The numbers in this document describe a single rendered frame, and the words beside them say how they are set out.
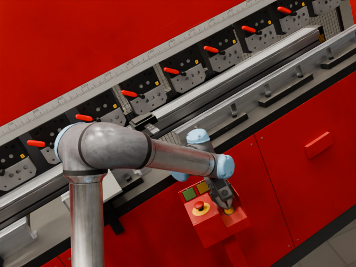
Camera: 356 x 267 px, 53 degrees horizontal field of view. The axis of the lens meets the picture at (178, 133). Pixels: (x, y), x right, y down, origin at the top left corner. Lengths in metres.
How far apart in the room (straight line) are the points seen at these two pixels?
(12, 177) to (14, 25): 0.56
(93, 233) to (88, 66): 0.70
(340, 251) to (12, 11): 1.89
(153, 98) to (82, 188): 0.69
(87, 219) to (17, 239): 0.72
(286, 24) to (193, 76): 0.52
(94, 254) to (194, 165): 0.35
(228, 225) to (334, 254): 0.89
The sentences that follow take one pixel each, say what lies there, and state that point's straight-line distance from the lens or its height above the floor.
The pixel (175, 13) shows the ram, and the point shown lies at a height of 1.44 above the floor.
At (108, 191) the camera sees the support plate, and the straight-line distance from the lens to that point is 1.36.
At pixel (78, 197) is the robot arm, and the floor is 1.21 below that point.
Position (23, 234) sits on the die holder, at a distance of 1.63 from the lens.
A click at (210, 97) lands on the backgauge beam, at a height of 0.94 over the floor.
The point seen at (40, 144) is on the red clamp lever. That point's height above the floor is 1.24.
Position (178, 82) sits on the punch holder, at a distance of 1.54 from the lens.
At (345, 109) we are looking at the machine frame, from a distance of 1.98.
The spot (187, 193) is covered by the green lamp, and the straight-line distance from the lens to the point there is 1.45.
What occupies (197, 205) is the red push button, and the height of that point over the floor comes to 0.81.
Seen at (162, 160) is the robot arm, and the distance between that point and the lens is 0.92.
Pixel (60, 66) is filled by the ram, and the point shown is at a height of 1.45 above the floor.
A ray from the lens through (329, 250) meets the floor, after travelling 2.18.
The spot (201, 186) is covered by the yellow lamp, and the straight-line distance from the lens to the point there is 1.45.
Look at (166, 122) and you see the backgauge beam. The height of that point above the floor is 0.94.
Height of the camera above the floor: 1.60
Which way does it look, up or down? 23 degrees down
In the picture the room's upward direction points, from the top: 25 degrees counter-clockwise
